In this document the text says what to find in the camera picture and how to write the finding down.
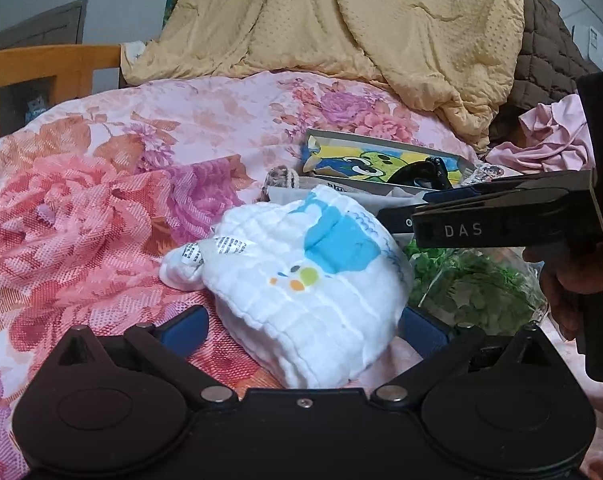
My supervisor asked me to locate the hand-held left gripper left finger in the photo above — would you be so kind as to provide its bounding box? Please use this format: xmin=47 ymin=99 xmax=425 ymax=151
xmin=46 ymin=304 xmax=237 ymax=411

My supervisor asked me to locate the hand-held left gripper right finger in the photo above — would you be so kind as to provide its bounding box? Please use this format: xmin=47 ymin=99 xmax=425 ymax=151
xmin=371 ymin=305 xmax=562 ymax=409

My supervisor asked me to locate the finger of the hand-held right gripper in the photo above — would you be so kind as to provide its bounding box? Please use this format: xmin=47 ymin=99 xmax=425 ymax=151
xmin=411 ymin=187 xmax=603 ymax=249
xmin=376 ymin=170 xmax=595 ymax=234

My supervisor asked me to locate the bag of green paper stars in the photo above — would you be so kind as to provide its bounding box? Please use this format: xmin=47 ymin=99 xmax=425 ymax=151
xmin=403 ymin=240 xmax=548 ymax=337

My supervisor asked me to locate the orange and black plastic clip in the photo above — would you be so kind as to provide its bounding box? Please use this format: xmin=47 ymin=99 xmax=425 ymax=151
xmin=387 ymin=156 xmax=453 ymax=192

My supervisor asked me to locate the white gauze baby towel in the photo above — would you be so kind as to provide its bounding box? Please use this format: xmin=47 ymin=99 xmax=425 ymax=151
xmin=159 ymin=185 xmax=416 ymax=391

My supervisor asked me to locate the grey tray box cartoon lining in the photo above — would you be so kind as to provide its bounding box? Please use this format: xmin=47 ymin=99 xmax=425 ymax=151
xmin=300 ymin=127 xmax=483 ymax=197

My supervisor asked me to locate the grey drawstring pouch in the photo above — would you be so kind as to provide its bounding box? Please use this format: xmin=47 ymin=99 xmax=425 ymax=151
xmin=259 ymin=165 xmax=397 ymax=209

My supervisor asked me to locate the person's right hand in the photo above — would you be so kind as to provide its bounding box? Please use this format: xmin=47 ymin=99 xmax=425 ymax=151
xmin=524 ymin=239 xmax=603 ymax=343

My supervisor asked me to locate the pink garment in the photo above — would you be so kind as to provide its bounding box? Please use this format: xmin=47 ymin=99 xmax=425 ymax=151
xmin=487 ymin=92 xmax=598 ymax=177

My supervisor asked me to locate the brown quilted blanket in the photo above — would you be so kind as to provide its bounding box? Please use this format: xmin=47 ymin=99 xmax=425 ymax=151
xmin=486 ymin=0 xmax=603 ymax=147

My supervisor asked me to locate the pink floral bedsheet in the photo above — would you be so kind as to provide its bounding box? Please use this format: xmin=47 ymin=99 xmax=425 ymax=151
xmin=0 ymin=70 xmax=603 ymax=480

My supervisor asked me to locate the yellow quilt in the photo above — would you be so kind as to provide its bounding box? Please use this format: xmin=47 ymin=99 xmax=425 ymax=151
xmin=119 ymin=0 xmax=525 ymax=155

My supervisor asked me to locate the wooden bed rail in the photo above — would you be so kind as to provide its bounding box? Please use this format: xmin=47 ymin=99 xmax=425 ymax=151
xmin=0 ymin=44 xmax=123 ymax=145

